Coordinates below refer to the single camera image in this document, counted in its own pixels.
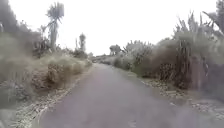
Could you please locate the grey asphalt path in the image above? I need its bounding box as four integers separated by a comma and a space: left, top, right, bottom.
37, 63, 224, 128

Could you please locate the row of trees and bushes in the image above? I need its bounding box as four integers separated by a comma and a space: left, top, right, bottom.
96, 0, 224, 101
0, 0, 94, 108

